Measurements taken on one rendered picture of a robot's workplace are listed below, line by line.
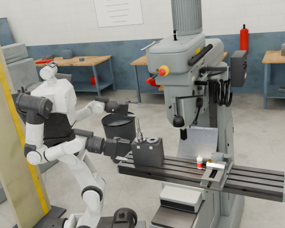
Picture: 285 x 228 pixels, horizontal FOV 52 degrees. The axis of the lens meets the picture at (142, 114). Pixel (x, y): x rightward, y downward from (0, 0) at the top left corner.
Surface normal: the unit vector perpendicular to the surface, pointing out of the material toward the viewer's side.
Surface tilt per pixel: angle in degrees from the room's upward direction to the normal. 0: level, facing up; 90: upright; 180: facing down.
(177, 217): 0
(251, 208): 0
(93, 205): 90
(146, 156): 90
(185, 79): 90
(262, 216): 0
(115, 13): 90
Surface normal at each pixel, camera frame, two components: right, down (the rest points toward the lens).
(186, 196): -0.13, -0.91
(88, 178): -0.06, 0.40
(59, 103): 0.65, 0.13
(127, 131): 0.53, 0.33
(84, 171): 0.04, 0.74
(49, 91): -0.14, -0.42
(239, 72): -0.44, 0.40
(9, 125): 0.89, 0.06
